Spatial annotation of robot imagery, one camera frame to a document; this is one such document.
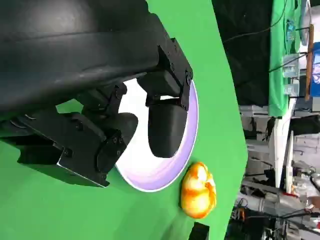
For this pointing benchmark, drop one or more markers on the wooden stick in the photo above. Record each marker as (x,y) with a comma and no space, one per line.
(309,62)

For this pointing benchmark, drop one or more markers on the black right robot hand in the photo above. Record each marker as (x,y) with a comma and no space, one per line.
(200,232)

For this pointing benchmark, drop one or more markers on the orange white toy bread roll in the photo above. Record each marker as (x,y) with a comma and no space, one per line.
(197,192)

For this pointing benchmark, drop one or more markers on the hanging green fabric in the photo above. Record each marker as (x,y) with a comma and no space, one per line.
(277,75)

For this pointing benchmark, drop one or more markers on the white desk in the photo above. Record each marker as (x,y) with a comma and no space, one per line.
(281,150)

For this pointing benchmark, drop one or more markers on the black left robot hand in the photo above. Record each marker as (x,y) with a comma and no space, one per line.
(62,65)

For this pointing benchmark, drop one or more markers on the blue box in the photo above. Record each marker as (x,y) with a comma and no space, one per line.
(315,82)

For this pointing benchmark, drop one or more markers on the lilac plate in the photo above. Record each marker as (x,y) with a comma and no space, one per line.
(160,175)

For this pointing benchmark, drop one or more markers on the green table cloth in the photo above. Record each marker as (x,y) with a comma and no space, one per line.
(75,212)

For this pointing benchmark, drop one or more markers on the black backdrop curtain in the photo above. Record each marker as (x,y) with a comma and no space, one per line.
(245,62)

